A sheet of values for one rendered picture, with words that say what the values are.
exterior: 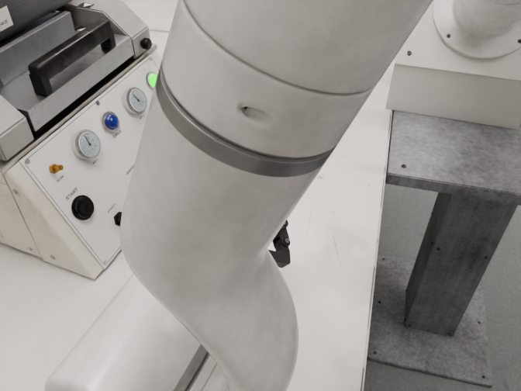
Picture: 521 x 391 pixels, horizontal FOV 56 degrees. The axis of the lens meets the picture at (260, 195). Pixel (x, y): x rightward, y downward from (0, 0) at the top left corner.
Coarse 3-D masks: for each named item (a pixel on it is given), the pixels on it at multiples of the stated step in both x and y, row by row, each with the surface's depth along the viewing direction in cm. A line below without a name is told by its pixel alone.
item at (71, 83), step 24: (48, 24) 67; (72, 24) 71; (0, 48) 62; (24, 48) 64; (48, 48) 68; (96, 48) 70; (120, 48) 72; (0, 72) 62; (24, 72) 65; (72, 72) 65; (96, 72) 68; (24, 96) 61; (48, 96) 61; (72, 96) 65; (48, 120) 62
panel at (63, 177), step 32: (64, 128) 64; (96, 128) 69; (128, 128) 74; (32, 160) 60; (64, 160) 64; (96, 160) 68; (128, 160) 73; (64, 192) 64; (96, 192) 68; (96, 224) 67; (96, 256) 67
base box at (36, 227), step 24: (0, 192) 61; (24, 192) 59; (0, 216) 66; (24, 216) 63; (48, 216) 62; (0, 240) 70; (24, 240) 67; (48, 240) 65; (72, 240) 64; (72, 264) 66; (96, 264) 67
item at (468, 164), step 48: (432, 144) 90; (480, 144) 90; (480, 192) 82; (432, 240) 124; (480, 240) 117; (384, 288) 156; (432, 288) 132; (480, 288) 156; (384, 336) 144; (432, 336) 144; (480, 336) 144; (480, 384) 133
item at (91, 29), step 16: (80, 32) 65; (96, 32) 66; (112, 32) 69; (64, 48) 62; (80, 48) 64; (32, 64) 59; (48, 64) 60; (64, 64) 62; (32, 80) 60; (48, 80) 60
